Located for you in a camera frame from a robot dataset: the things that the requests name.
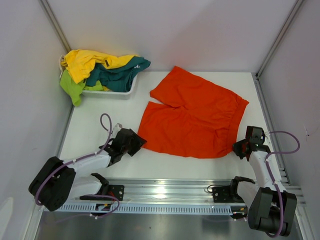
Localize orange shorts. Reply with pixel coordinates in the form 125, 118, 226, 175
138, 66, 249, 159

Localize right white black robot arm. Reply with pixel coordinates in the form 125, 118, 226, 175
228, 126, 298, 238

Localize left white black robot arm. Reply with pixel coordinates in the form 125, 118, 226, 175
28, 128, 147, 212

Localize teal shorts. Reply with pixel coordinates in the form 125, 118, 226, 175
85, 56, 151, 93

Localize lime green shorts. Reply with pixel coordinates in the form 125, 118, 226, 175
60, 69, 105, 107

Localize yellow shorts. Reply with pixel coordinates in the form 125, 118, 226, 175
60, 49, 135, 84

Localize white plastic bin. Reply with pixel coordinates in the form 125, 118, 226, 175
82, 75, 138, 100

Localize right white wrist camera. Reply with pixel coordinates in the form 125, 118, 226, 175
262, 131, 272, 147

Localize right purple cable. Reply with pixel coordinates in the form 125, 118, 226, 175
232, 130, 301, 238

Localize purple cable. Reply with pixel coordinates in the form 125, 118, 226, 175
232, 130, 301, 238
34, 113, 121, 221

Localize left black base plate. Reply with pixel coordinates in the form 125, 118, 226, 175
79, 184, 125, 201

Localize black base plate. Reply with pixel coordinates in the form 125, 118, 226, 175
79, 184, 125, 201
207, 185, 244, 203

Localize aluminium mounting rail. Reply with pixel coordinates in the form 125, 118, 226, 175
64, 178, 230, 204

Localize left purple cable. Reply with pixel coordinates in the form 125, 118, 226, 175
34, 113, 121, 221

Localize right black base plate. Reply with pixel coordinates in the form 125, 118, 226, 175
207, 185, 244, 203

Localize white slotted cable duct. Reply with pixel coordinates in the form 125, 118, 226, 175
57, 202, 247, 216

